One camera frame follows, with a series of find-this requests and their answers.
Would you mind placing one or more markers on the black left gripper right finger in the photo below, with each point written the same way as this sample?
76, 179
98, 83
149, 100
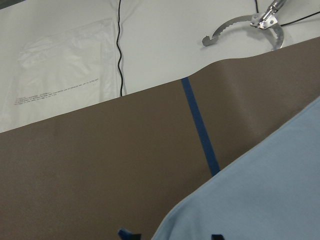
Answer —
217, 237

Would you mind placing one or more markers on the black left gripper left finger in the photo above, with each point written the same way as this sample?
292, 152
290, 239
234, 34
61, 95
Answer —
135, 237

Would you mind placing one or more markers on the light blue t-shirt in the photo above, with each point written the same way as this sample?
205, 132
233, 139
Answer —
272, 192

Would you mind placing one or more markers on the clear plastic bag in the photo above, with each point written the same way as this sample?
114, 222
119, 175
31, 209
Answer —
61, 73

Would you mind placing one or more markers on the metal clamp tool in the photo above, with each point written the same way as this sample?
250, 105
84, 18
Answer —
263, 21

